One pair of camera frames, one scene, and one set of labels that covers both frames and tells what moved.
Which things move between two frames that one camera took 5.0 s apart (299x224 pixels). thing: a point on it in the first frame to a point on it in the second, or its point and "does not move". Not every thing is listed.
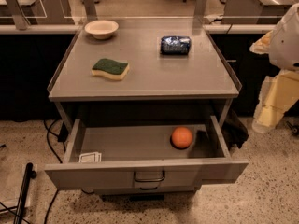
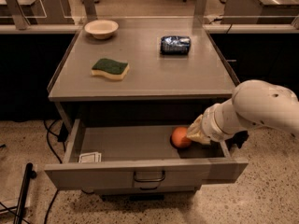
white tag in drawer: [88, 158] does not move
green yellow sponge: [116, 70] does not move
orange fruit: [181, 137] does not move
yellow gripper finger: [277, 91] to [196, 133]
